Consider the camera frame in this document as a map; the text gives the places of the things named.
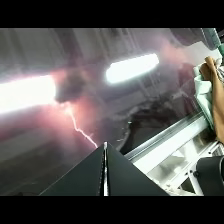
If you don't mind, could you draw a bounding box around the silver frame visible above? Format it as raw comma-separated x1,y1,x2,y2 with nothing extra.
124,112,224,197

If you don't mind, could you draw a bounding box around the brown garment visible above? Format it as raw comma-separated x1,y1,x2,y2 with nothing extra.
199,55,224,145

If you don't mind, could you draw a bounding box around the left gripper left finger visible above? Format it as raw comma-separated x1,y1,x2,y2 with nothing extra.
39,143,106,197

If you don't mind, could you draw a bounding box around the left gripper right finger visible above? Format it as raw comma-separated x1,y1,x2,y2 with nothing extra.
105,142,170,197

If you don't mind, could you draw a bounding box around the pale green garment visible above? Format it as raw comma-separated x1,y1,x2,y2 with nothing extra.
192,58,224,132

